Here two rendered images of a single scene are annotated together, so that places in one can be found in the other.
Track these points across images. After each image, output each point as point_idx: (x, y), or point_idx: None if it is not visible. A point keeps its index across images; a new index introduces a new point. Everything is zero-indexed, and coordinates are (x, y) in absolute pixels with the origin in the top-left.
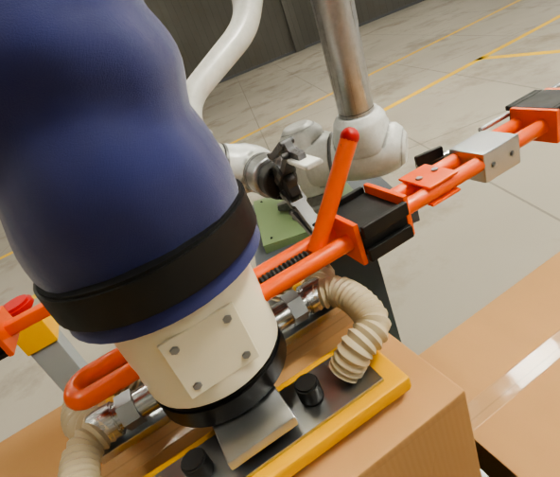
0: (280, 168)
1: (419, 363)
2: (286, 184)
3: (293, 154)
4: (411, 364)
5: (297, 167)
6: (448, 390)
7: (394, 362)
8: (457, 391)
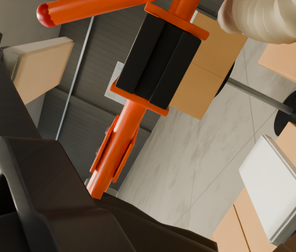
0: None
1: (272, 61)
2: (116, 206)
3: (1, 51)
4: (277, 57)
5: (53, 44)
6: (263, 55)
7: (286, 49)
8: (259, 58)
